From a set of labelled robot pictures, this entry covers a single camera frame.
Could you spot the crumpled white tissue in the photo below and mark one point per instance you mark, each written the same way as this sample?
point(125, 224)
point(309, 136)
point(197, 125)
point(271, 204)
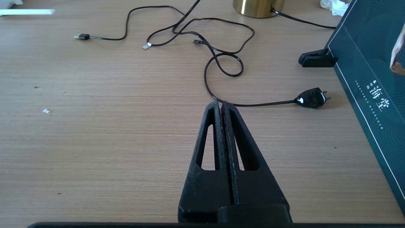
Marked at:
point(332, 6)

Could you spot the brown beige object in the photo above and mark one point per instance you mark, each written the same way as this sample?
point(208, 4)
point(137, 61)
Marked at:
point(399, 53)

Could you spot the dark teal printed box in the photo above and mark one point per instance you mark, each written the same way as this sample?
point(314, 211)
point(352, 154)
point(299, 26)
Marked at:
point(370, 95)

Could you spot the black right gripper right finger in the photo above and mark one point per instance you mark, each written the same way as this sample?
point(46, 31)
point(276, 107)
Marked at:
point(256, 190)

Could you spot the black plastic clip stand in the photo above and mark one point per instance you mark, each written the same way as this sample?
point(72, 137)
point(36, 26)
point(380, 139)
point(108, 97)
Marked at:
point(316, 58)

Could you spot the white router with antennas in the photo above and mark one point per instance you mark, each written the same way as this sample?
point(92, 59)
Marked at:
point(25, 12)

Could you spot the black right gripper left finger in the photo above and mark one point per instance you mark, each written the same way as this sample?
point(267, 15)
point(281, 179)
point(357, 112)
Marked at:
point(205, 190)

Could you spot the brass desk lamp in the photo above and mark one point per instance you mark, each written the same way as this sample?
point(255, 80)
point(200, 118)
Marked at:
point(258, 8)

